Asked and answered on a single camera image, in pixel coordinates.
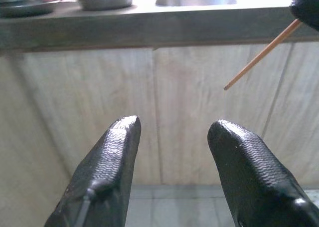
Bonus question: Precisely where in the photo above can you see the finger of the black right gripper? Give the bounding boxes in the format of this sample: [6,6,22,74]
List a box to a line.
[290,0,319,32]

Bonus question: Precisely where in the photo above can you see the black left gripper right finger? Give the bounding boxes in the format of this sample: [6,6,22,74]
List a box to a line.
[207,119,319,227]

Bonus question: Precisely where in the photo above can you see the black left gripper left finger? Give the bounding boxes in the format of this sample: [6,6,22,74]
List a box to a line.
[43,115,142,227]

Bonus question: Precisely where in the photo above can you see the light wood cabinet door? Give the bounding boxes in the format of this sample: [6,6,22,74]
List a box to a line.
[7,47,161,188]
[263,40,319,187]
[152,42,294,187]

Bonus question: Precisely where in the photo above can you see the wooden chopstick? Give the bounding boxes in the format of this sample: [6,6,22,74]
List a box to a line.
[223,18,303,91]

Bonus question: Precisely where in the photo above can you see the light wood corner cabinet front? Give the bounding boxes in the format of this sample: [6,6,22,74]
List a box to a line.
[0,52,73,227]

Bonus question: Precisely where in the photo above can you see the shallow steel plate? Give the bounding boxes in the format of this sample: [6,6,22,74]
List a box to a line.
[77,0,136,11]
[0,0,61,18]

